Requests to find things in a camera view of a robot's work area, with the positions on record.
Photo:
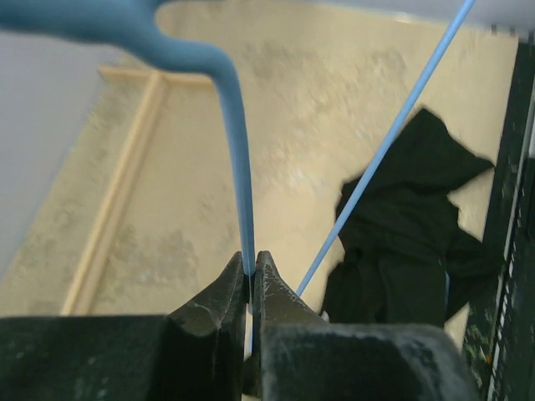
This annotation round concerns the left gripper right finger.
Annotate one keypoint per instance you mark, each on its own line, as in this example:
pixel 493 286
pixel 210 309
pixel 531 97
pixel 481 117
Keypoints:
pixel 302 357

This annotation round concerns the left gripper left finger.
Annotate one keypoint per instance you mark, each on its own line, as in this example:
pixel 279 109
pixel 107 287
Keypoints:
pixel 193 353

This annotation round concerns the black printed t shirt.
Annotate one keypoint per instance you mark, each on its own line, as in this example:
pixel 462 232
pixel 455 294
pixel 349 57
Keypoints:
pixel 406 259

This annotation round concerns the light blue wire hanger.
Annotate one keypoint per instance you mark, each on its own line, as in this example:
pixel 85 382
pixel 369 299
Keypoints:
pixel 131 25

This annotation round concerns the wooden clothes rack frame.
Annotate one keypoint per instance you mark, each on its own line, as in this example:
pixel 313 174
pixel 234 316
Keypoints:
pixel 85 283

